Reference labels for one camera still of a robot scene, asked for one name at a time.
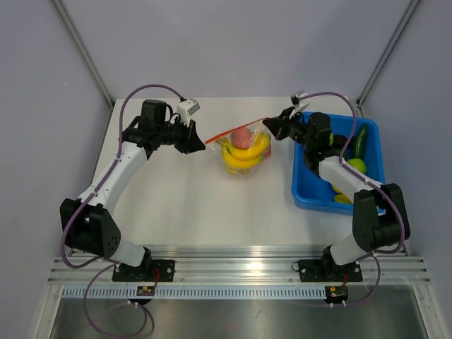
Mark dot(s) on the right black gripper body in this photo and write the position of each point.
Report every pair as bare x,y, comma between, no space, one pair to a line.
296,130

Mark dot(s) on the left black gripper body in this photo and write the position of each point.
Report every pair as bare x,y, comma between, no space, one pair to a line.
171,134

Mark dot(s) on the pink peach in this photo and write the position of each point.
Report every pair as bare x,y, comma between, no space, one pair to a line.
242,138

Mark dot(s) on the clear zip top bag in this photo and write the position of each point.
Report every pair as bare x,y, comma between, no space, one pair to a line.
255,127

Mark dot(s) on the yellow banana bunch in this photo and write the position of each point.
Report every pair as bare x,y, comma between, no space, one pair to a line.
242,161

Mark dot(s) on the orange tomato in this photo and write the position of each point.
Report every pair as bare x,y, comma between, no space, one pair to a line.
267,152

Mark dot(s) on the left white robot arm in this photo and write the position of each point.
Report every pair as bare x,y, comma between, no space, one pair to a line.
87,222

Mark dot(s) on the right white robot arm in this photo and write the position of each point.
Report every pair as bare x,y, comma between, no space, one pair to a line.
379,216

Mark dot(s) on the dark purple fruit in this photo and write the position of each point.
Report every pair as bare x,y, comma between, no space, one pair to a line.
339,141

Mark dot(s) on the green cucumber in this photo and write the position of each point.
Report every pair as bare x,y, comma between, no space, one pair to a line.
360,143

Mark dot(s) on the blue plastic bin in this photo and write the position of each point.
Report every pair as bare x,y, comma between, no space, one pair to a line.
313,193

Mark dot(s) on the yellow lemon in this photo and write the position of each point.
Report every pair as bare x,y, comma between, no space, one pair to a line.
336,189

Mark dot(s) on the yellow green starfruit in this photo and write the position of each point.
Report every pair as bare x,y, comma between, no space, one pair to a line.
341,198

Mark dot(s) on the left small circuit board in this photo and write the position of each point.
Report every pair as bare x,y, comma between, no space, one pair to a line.
145,291

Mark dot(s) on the small circuit board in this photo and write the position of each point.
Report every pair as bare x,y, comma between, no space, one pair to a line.
145,291
337,294

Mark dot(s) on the right small circuit board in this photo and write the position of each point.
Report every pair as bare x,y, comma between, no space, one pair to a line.
337,294

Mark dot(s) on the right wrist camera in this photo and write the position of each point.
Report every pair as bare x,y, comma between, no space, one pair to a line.
300,101

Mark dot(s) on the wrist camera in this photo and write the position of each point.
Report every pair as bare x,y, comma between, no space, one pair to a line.
300,101
186,109

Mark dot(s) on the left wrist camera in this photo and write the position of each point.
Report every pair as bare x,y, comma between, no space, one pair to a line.
186,109

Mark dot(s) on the aluminium mounting rail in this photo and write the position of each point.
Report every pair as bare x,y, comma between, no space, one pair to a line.
274,265

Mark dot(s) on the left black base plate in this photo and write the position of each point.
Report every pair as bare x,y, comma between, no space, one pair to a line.
162,270

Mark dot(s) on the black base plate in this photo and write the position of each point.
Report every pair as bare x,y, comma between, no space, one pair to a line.
314,271
162,270

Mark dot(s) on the left aluminium frame post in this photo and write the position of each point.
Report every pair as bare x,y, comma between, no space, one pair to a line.
75,37

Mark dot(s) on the aluminium frame post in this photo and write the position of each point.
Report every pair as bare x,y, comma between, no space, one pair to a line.
396,36
75,37

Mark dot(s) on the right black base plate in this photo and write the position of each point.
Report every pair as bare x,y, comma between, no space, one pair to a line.
314,271

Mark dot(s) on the right aluminium frame post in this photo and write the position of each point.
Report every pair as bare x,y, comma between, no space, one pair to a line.
396,36

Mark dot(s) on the white slotted cable duct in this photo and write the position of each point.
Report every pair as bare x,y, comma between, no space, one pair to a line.
198,292

